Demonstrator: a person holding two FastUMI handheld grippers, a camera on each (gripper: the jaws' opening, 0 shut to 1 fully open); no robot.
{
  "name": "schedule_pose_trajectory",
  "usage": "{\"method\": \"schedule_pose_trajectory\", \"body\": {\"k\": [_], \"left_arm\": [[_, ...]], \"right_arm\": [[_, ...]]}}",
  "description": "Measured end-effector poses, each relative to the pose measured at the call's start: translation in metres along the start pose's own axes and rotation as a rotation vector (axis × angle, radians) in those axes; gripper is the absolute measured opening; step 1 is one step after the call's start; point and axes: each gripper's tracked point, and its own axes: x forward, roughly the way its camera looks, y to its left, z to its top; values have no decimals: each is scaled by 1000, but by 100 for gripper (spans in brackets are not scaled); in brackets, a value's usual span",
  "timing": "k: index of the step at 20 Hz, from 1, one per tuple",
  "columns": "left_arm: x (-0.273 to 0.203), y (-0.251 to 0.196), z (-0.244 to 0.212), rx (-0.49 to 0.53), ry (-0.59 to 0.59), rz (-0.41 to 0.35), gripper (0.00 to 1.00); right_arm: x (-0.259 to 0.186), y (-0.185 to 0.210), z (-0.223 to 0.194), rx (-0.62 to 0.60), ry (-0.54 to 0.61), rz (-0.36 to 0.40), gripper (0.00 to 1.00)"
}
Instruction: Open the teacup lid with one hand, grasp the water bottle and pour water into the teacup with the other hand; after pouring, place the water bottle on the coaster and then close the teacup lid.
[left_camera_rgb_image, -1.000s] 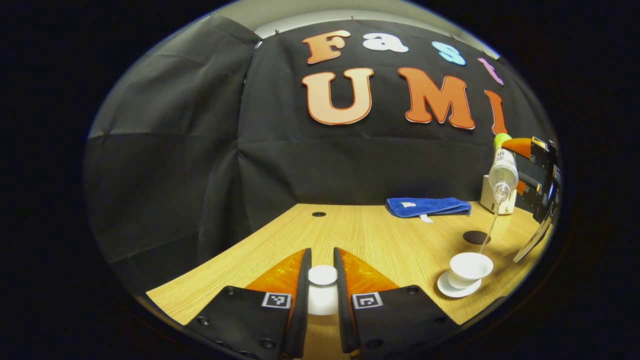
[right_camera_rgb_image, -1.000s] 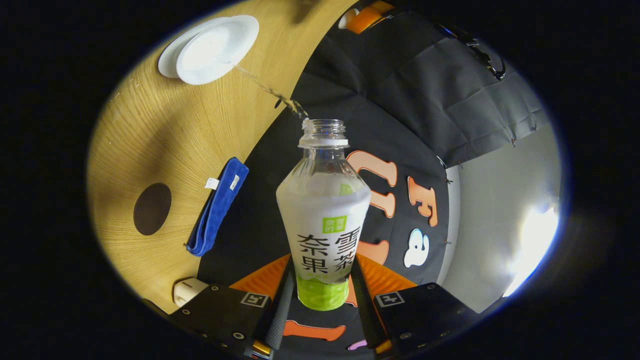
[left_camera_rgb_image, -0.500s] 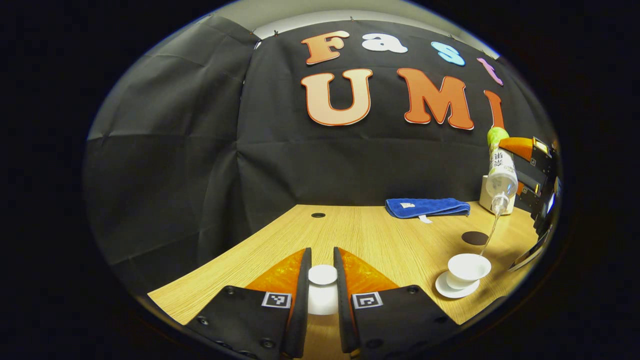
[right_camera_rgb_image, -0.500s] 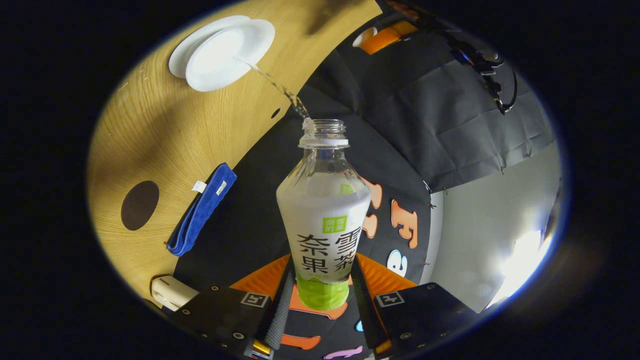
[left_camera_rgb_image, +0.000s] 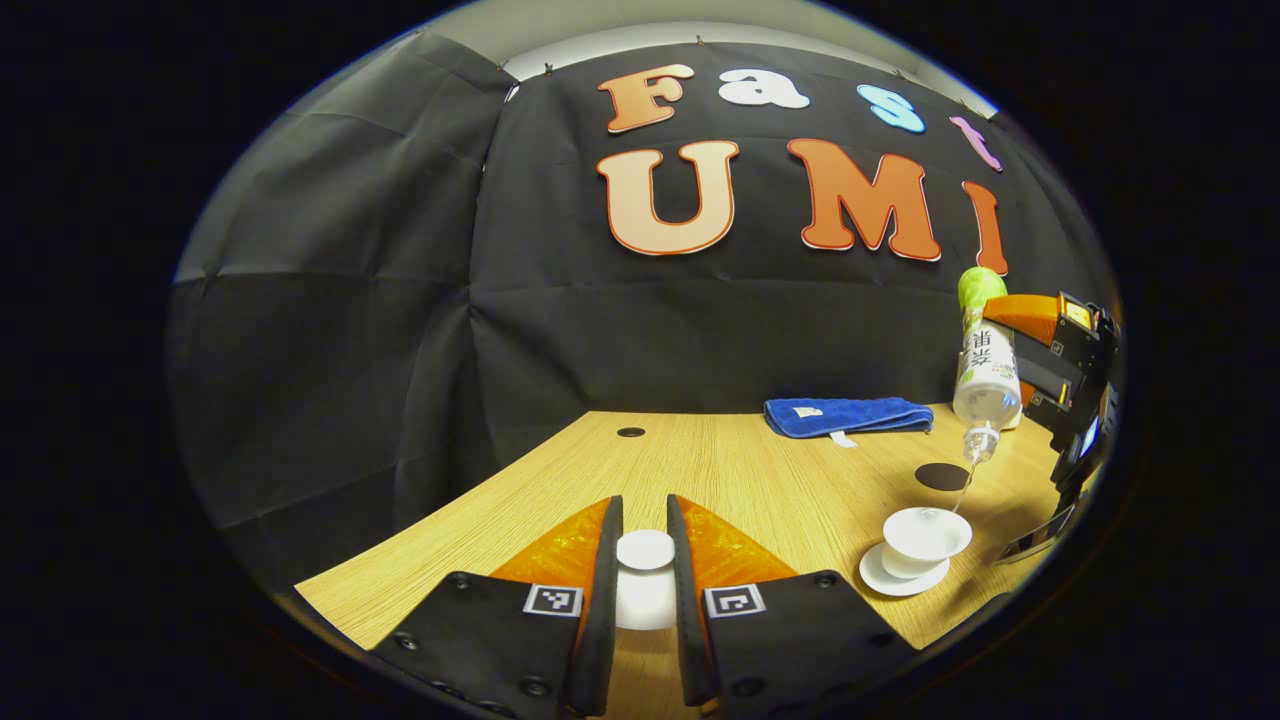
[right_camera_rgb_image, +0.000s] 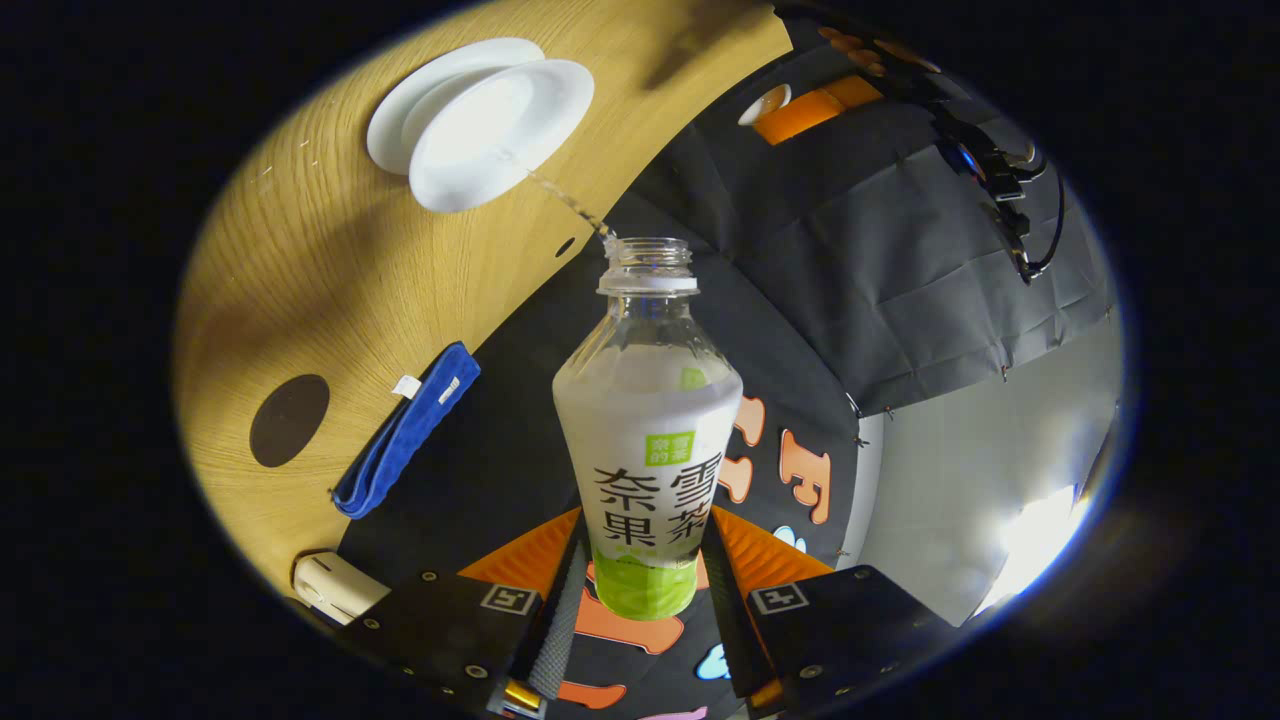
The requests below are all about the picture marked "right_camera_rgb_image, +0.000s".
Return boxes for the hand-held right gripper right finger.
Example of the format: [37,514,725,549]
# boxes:
[700,503,961,716]

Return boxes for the blue folded towel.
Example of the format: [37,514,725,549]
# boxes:
[331,342,482,520]

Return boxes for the dark round coaster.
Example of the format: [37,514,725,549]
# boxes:
[249,374,331,469]

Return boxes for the white teacup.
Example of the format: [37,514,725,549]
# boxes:
[408,58,597,214]

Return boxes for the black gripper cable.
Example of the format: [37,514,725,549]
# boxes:
[1015,165,1067,283]

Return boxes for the clear water bottle white label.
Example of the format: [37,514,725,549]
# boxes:
[552,236,745,621]

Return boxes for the white saucer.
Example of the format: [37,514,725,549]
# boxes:
[366,37,546,177]

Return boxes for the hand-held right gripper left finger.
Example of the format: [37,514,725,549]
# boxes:
[355,505,591,716]

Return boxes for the white toaster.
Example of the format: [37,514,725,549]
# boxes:
[292,550,393,627]

